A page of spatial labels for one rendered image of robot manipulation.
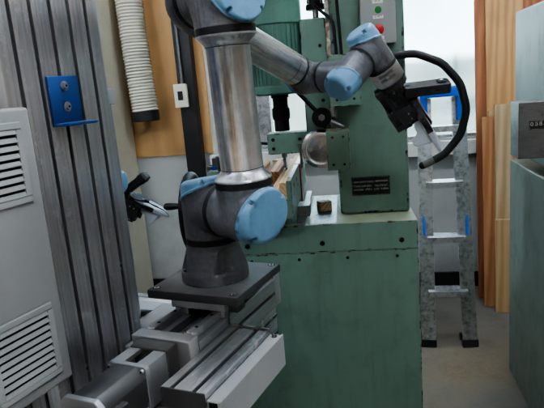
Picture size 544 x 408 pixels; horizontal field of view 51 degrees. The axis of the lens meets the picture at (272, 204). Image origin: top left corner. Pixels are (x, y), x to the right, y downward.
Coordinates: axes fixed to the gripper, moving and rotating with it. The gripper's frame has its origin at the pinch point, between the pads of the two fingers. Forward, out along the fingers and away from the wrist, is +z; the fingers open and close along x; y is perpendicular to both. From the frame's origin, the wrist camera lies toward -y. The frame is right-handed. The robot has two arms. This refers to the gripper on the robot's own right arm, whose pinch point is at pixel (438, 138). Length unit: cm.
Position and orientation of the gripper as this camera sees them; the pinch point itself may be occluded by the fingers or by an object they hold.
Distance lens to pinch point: 153.6
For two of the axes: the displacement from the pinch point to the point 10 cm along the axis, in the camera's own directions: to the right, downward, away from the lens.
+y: -8.0, 4.8, 3.6
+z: 5.9, 7.0, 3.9
